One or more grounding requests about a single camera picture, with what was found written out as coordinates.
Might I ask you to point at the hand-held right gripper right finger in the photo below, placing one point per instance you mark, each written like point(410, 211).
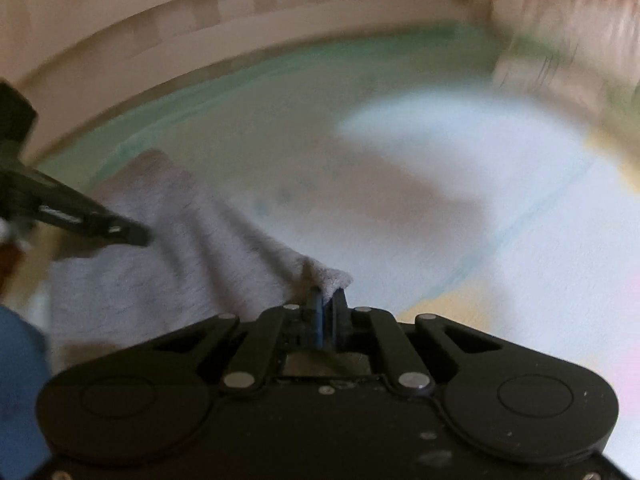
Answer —
point(339, 317)

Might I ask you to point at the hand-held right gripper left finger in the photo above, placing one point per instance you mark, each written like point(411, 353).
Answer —
point(316, 317)

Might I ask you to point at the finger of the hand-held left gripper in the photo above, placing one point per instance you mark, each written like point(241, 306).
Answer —
point(120, 230)

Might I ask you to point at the grey pants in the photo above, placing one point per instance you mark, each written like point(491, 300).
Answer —
point(165, 270)

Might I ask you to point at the floral bed sheet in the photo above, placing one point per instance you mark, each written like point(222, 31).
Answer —
point(500, 240)

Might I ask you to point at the person's blue jeans leg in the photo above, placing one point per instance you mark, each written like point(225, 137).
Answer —
point(20, 390)

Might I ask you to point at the white wooden bed frame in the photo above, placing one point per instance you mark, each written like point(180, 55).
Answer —
point(250, 25)

